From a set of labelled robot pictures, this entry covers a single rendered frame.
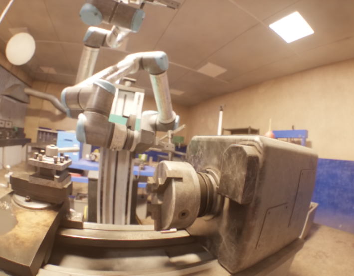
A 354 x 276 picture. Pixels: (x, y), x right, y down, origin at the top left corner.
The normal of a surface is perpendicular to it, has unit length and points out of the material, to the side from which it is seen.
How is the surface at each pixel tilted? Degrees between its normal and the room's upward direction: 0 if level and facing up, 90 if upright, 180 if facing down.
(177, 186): 61
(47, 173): 90
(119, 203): 90
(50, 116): 90
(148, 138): 71
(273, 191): 90
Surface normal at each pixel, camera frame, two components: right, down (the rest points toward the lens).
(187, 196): 0.41, -0.26
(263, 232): 0.39, 0.00
